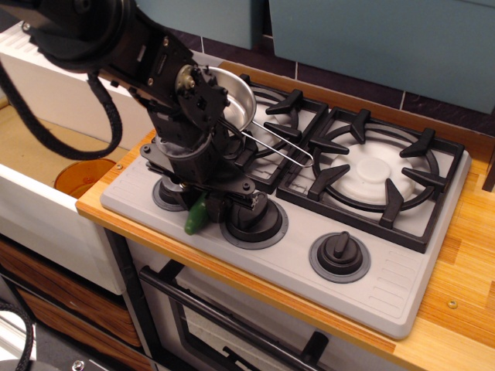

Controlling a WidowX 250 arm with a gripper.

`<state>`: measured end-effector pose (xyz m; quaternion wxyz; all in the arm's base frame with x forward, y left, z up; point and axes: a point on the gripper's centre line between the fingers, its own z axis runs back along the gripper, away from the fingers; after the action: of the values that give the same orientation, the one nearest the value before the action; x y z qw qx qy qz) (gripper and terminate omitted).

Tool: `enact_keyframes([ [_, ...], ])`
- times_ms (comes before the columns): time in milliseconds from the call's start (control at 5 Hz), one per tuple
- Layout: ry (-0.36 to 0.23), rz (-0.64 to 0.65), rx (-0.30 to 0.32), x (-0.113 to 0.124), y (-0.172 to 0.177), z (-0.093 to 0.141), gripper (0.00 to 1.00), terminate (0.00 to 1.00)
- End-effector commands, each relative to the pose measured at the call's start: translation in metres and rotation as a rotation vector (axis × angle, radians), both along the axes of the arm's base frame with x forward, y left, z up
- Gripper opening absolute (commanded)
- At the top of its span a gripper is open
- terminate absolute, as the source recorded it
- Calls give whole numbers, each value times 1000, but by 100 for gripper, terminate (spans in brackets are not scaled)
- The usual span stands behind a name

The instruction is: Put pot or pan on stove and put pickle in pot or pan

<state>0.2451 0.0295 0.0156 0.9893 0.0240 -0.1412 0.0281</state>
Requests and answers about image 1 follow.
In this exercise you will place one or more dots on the black middle stove knob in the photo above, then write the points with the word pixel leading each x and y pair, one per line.
pixel 255 228

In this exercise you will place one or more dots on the wooden drawer front upper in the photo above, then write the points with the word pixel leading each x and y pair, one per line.
pixel 77 294

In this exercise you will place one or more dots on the stainless steel pan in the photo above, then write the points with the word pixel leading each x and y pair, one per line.
pixel 241 110

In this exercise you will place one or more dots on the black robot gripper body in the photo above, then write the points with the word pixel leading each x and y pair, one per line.
pixel 203 167

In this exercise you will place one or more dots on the wooden drawer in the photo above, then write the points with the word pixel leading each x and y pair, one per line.
pixel 87 336
pixel 77 294

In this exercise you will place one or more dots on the grey toy stove top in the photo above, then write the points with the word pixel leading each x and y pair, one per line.
pixel 387 298

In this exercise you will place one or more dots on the black right stove knob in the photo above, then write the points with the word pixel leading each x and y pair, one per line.
pixel 339 258

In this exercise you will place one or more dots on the orange plastic plate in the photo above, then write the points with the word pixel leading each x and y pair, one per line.
pixel 79 177

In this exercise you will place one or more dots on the black left burner grate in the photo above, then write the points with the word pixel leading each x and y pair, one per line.
pixel 286 112

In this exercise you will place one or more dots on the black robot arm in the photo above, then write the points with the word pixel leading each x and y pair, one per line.
pixel 110 41

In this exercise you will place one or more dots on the black burner grate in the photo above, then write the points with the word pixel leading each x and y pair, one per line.
pixel 392 182
pixel 286 112

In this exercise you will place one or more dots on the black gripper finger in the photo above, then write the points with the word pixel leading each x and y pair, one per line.
pixel 235 209
pixel 184 196

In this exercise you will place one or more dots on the black stove knob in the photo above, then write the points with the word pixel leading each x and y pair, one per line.
pixel 339 258
pixel 255 228
pixel 167 195

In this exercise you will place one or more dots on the black left stove knob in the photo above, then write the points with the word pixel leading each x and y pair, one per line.
pixel 167 195

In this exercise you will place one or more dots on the teal cabinet right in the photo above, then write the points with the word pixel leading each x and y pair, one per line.
pixel 442 50

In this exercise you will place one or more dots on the white oven door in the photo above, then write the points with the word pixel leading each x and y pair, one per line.
pixel 217 327

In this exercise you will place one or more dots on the black right burner grate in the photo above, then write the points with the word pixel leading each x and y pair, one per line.
pixel 392 182

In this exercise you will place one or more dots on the green toy pickle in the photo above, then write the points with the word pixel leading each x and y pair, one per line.
pixel 198 215

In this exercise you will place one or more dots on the white toy sink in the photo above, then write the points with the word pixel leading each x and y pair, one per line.
pixel 33 212

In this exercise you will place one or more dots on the wooden drawer front lower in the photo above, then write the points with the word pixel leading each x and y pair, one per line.
pixel 87 336

